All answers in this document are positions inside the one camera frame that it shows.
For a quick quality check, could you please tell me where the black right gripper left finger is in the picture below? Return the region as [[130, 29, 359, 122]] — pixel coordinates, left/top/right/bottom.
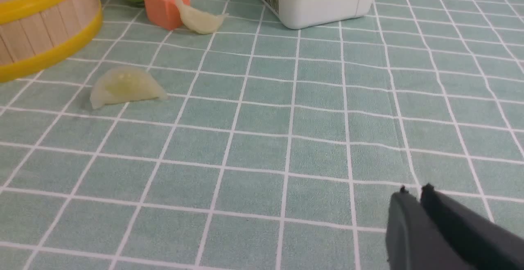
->
[[386, 186, 474, 270]]

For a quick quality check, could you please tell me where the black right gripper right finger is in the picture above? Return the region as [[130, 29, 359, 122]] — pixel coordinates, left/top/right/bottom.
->
[[420, 184, 524, 270]]

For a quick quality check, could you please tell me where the translucent dumpling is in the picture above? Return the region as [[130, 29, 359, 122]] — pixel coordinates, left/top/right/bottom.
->
[[90, 65, 168, 110], [174, 0, 229, 34]]

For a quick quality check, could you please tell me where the bamboo steamer tray yellow rim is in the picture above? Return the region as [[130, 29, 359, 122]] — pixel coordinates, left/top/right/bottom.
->
[[0, 0, 103, 82]]

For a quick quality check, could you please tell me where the green checkered tablecloth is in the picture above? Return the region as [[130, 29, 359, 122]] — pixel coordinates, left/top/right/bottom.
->
[[0, 0, 524, 270]]

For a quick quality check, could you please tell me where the orange foam cube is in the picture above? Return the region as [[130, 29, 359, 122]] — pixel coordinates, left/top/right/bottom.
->
[[144, 0, 190, 31]]

